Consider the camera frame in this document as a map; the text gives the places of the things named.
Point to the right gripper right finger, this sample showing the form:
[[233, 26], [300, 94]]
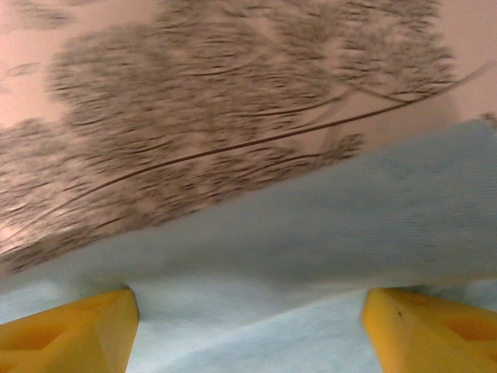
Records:
[[427, 330]]

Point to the floral tablecloth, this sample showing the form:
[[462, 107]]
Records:
[[194, 97]]

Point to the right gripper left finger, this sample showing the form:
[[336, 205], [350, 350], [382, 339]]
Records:
[[77, 330]]

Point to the light blue printed t-shirt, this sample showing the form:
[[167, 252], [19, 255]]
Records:
[[310, 252]]

